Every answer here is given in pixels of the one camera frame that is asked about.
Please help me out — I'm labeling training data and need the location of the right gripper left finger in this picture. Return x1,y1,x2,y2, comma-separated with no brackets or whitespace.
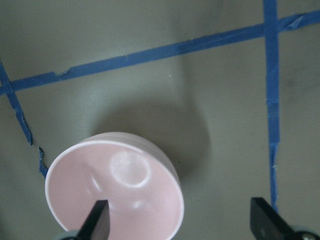
76,200,111,240

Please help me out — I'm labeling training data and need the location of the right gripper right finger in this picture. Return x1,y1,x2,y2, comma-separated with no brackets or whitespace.
249,196,320,240

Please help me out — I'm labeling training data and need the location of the pink bowl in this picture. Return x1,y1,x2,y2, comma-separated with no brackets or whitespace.
45,132,185,240

